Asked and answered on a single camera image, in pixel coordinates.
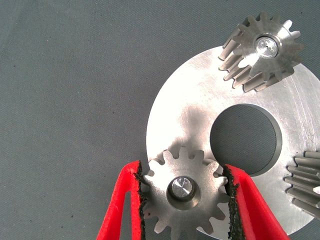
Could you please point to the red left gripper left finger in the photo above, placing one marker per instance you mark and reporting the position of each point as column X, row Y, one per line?
column 117, row 200

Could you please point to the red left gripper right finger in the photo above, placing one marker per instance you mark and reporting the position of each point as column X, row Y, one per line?
column 250, row 212

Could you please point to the round metal carrier plate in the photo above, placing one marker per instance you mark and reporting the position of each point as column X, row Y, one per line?
column 200, row 100

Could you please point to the dark grey table cloth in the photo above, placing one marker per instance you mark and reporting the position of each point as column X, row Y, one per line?
column 62, row 87

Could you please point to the steel planetary gear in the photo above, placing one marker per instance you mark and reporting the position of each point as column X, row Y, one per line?
column 280, row 65
column 195, row 170
column 305, row 175

